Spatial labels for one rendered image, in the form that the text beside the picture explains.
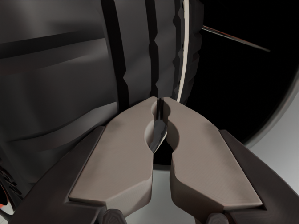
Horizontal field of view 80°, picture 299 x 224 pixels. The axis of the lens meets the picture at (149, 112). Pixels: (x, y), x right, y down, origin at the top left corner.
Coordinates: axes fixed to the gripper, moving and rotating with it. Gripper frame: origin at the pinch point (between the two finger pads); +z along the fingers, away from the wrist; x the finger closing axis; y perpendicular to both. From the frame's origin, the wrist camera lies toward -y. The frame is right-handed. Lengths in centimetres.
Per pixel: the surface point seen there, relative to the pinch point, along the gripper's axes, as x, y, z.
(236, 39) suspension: 23, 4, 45
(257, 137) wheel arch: 19.6, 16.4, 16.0
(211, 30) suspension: 16, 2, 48
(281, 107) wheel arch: 20.9, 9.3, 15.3
